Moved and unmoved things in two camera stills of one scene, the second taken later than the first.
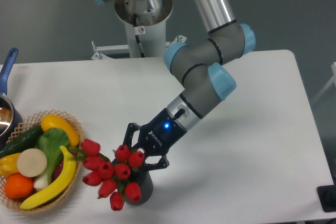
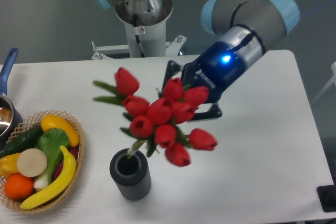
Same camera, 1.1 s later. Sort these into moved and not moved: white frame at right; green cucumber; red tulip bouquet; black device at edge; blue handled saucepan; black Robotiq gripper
Moved: red tulip bouquet; black Robotiq gripper
Not moved: black device at edge; blue handled saucepan; green cucumber; white frame at right
